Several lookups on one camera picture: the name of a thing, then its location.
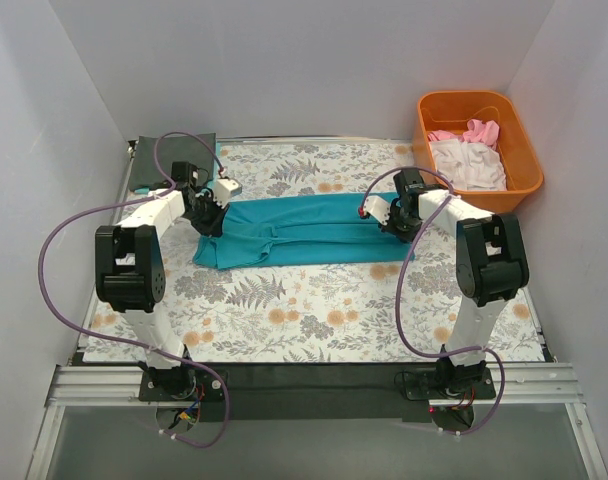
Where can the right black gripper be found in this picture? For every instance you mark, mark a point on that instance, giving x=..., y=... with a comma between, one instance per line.
x=394, y=226

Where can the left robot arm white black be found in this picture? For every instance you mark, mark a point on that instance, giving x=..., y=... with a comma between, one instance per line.
x=130, y=274

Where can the orange plastic basket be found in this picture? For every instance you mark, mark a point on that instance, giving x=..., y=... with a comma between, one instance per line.
x=450, y=111

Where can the floral patterned table mat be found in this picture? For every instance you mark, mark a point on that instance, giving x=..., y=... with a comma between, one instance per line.
x=364, y=312

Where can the pink garment in basket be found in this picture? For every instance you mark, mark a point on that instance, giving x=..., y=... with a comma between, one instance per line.
x=478, y=131

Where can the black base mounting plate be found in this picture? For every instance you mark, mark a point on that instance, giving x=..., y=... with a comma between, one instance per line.
x=321, y=391

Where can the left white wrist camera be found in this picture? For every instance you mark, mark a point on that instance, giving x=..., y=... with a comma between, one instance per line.
x=224, y=189

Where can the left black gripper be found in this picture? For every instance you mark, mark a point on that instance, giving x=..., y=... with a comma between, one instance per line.
x=210, y=220

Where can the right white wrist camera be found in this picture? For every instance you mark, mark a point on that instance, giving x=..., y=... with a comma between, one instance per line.
x=376, y=207

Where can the white garment in basket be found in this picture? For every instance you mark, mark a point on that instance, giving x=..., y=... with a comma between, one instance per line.
x=469, y=166

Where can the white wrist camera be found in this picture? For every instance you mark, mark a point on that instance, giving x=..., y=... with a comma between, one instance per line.
x=376, y=207
x=224, y=189

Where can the folded dark grey t shirt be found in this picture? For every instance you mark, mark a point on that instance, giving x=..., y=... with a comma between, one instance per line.
x=144, y=160

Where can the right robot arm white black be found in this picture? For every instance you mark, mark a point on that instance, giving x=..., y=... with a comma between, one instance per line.
x=490, y=268

